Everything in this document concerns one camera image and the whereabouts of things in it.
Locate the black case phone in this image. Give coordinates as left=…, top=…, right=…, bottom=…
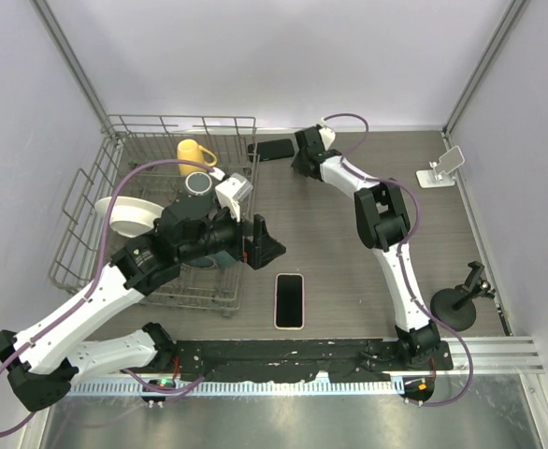
left=247, top=138, right=295, bottom=162

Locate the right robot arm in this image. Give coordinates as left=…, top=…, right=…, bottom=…
left=292, top=124, right=440, bottom=369

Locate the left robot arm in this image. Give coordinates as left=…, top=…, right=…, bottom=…
left=0, top=196, right=286, bottom=412

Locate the pink case phone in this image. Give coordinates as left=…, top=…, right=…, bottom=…
left=274, top=273, right=305, bottom=330

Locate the white phone stand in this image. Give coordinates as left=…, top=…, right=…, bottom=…
left=416, top=146, right=465, bottom=189

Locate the black clamp phone stand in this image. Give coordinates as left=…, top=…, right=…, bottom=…
left=430, top=261, right=496, bottom=332

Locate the dark teal cup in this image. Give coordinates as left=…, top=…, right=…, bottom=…
left=184, top=171, right=213, bottom=196

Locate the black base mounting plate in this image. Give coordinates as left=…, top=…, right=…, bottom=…
left=119, top=337, right=454, bottom=383

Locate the yellow mug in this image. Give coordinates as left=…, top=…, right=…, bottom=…
left=177, top=138, right=218, bottom=177

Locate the white plate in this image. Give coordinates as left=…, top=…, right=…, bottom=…
left=108, top=196, right=164, bottom=239

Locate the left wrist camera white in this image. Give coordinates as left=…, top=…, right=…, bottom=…
left=215, top=173, right=253, bottom=223

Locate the grey wire dish rack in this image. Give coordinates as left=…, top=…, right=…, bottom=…
left=49, top=114, right=258, bottom=295

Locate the white slotted cable duct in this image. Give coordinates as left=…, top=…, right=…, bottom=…
left=68, top=373, right=404, bottom=398

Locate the aluminium rail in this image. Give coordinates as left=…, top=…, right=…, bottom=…
left=446, top=335, right=546, bottom=375

